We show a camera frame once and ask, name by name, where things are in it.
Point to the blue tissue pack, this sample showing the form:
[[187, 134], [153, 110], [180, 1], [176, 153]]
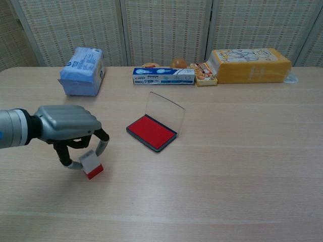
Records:
[[80, 73]]

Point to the round yellow tin red label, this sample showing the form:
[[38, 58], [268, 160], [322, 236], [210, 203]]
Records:
[[150, 65]]

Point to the yellow snack box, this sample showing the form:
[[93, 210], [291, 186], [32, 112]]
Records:
[[205, 76]]

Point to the white and red stamp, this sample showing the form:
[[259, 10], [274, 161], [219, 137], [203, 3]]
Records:
[[92, 164]]

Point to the woven folding screen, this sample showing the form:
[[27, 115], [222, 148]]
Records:
[[161, 30]]

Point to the red ink pad clear lid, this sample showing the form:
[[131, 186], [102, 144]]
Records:
[[151, 133]]

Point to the blue white toothpaste box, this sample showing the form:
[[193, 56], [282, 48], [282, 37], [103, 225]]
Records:
[[164, 76]]

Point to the round orange bread bun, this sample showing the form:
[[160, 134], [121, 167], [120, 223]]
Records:
[[178, 63]]

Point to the yellow cartoon tissue pack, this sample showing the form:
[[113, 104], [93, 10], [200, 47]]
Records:
[[252, 68]]

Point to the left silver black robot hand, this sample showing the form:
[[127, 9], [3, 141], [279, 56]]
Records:
[[65, 121]]

